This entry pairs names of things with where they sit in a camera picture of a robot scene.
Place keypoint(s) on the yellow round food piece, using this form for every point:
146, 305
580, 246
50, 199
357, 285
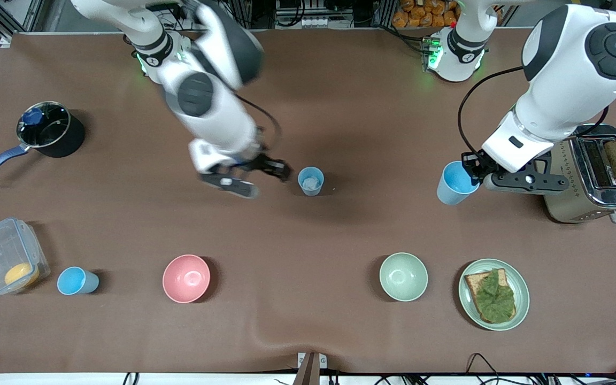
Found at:
21, 274

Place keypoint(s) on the pink bowl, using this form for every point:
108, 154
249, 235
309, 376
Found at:
185, 278

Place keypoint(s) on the pile of orange bread rolls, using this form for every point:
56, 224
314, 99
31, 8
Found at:
425, 13

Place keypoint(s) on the pale green plate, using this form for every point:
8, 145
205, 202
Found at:
522, 289

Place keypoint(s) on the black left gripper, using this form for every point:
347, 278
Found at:
474, 162

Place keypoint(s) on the green lettuce leaf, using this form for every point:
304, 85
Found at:
495, 297

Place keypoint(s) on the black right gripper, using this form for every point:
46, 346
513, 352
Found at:
261, 161

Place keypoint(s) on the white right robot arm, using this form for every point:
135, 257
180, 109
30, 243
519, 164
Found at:
206, 101

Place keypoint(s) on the silver toaster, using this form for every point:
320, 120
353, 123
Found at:
580, 206

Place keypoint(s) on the grey metal camera bracket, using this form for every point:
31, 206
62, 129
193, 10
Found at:
310, 366

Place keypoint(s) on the brown bread slice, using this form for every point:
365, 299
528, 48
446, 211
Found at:
472, 280

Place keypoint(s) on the light blue plastic cup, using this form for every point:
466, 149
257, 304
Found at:
310, 182
74, 280
453, 184

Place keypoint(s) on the small blue round object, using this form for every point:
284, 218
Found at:
33, 116

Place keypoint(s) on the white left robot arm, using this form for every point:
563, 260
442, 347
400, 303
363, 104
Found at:
564, 91

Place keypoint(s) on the pale green bowl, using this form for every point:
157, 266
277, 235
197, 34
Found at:
403, 277

